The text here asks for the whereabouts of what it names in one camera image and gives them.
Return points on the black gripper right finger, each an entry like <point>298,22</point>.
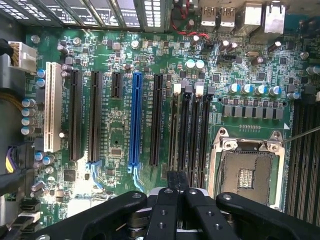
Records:
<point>210,217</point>

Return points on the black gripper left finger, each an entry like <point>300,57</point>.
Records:
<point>163,215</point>

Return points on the black RAM slot white latch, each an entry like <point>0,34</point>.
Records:
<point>173,130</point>
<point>194,135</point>

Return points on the long black expansion slot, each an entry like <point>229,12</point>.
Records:
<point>95,115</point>
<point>156,120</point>
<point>75,115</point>

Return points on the blue expansion slot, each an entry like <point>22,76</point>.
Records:
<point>136,117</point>

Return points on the short black expansion slot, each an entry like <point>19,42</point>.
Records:
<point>116,85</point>

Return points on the white PCI expansion slot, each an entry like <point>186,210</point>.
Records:
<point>52,107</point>

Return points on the metal CPU socket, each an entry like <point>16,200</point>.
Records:
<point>246,172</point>

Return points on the green motherboard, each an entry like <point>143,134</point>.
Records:
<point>117,120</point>

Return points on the thin metal locking lever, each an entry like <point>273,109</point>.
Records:
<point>300,136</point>

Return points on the black SATA port block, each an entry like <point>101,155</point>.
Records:
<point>30,216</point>

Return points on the silver rear port block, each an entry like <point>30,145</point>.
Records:
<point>248,20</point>

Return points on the silver USB port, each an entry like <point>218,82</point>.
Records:
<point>208,16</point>
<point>227,16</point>

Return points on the silver ethernet port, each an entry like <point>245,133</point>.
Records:
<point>274,18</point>

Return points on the white power connector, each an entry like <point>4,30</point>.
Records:
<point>23,57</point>

